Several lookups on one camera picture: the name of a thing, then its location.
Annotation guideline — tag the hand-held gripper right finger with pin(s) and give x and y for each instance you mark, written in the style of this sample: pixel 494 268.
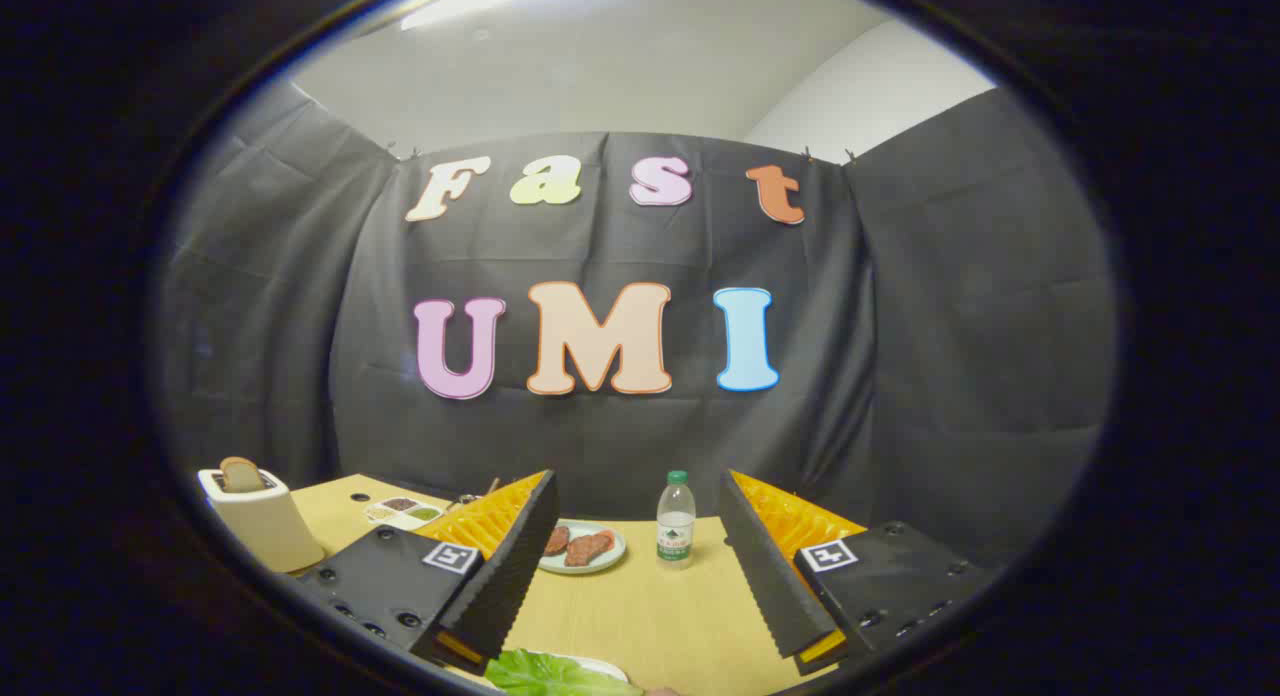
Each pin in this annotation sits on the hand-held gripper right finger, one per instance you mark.
pixel 765 576

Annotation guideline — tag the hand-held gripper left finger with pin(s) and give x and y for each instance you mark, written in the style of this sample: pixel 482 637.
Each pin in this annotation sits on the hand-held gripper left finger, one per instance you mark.
pixel 510 576

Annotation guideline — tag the brown bread slice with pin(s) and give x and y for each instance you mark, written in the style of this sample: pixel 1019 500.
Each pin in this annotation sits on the brown bread slice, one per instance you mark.
pixel 240 474

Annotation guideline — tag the brown meat piece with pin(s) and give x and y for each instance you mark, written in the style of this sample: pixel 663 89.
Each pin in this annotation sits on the brown meat piece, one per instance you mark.
pixel 588 548
pixel 556 541

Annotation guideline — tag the pale plate with meat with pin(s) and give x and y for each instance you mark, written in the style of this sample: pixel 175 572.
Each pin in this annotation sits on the pale plate with meat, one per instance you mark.
pixel 603 564

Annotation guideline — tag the clear water bottle green cap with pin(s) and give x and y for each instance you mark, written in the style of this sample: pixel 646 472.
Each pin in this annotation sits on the clear water bottle green cap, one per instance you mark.
pixel 676 536

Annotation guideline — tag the green lettuce leaf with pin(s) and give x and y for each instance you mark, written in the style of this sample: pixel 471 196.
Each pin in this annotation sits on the green lettuce leaf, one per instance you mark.
pixel 545 676

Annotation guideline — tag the white divided dish with beans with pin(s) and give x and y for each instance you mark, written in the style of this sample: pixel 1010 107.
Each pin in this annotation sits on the white divided dish with beans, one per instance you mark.
pixel 400 516

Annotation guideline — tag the black backdrop cloth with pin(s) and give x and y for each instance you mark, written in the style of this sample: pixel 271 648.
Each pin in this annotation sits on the black backdrop cloth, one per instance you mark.
pixel 900 376

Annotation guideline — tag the cream white toaster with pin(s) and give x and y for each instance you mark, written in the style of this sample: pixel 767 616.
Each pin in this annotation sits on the cream white toaster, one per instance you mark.
pixel 265 531

